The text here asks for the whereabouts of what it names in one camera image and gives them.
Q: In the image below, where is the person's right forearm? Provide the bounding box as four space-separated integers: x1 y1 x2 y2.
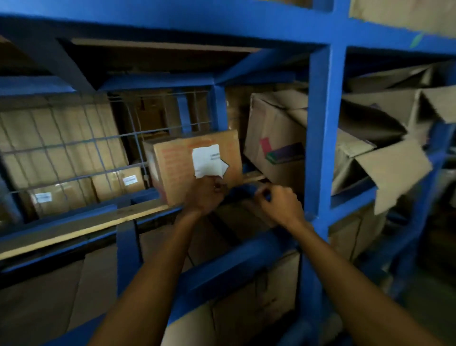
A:
291 221 446 346

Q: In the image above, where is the person's right hand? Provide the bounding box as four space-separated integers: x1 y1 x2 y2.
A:
255 184 307 231

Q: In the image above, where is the red lettered cardboard box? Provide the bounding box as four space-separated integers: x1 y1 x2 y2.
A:
142 129 244 207

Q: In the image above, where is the person's left forearm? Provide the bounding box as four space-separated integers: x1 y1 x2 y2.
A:
87 209 204 346

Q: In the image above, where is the blue metal shelving rack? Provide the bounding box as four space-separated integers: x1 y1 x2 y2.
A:
0 0 456 346

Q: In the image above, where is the person's left hand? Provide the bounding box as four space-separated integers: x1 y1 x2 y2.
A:
180 174 229 219

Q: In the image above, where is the row of top-shelf cartons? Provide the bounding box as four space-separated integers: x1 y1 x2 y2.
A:
0 0 456 346

